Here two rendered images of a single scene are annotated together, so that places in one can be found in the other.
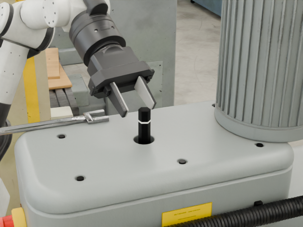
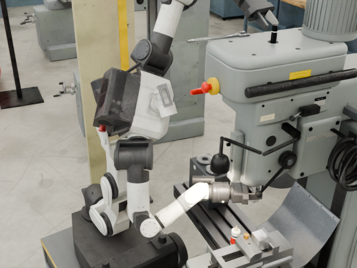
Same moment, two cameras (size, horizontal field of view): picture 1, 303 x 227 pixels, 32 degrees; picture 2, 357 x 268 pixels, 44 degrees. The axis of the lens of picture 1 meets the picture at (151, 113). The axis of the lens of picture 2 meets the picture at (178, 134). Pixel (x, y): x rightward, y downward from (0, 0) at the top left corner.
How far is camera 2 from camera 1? 0.79 m
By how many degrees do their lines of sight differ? 6
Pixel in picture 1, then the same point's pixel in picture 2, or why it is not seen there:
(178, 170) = (297, 51)
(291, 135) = (346, 38)
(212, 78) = not seen: hidden behind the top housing
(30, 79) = (124, 47)
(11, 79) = (176, 23)
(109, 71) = (256, 6)
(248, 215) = (328, 75)
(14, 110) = not seen: hidden behind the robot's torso
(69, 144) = (237, 44)
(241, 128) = (321, 35)
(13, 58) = (177, 10)
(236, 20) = not seen: outside the picture
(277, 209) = (341, 73)
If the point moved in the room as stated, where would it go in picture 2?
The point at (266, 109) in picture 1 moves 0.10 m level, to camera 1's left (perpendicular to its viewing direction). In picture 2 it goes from (335, 23) to (307, 24)
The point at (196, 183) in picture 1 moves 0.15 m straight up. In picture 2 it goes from (306, 58) to (313, 12)
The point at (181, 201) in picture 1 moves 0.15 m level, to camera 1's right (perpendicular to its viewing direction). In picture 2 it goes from (298, 67) to (342, 66)
